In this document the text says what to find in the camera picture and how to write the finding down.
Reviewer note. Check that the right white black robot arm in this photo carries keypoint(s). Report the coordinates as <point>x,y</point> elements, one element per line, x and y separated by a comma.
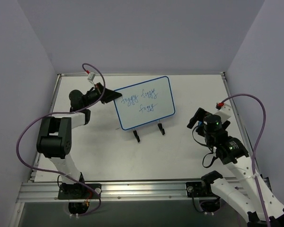
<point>258,206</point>

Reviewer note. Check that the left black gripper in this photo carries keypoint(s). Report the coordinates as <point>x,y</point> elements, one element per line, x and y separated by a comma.
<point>103,92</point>

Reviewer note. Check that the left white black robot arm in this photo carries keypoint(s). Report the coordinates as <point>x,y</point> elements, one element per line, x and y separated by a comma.
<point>55,135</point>

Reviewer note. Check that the blue framed whiteboard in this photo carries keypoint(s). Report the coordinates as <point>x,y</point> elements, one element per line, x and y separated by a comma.
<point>144,102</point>

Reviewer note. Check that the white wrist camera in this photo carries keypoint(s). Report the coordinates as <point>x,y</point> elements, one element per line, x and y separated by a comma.
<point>91,76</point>
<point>224,111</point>

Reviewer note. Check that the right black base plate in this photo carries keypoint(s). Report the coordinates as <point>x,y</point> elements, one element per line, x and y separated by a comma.
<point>197,189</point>

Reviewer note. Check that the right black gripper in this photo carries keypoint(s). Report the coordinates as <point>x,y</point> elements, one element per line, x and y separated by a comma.
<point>198,116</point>

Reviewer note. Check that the aluminium front rail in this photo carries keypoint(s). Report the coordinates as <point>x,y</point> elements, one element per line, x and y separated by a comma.
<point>111,191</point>

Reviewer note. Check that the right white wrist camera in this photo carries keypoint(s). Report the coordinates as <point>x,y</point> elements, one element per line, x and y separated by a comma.
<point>224,111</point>

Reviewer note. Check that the black wire whiteboard stand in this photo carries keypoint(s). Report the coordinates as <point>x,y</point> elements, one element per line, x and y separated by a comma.
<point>149,131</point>

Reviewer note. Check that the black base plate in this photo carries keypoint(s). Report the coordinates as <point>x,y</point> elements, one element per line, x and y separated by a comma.
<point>197,189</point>
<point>74,192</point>

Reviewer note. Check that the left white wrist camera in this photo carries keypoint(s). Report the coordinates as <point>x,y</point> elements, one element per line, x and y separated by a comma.
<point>91,76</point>

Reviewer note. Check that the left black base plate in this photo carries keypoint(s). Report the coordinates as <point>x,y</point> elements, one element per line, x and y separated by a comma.
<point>74,192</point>

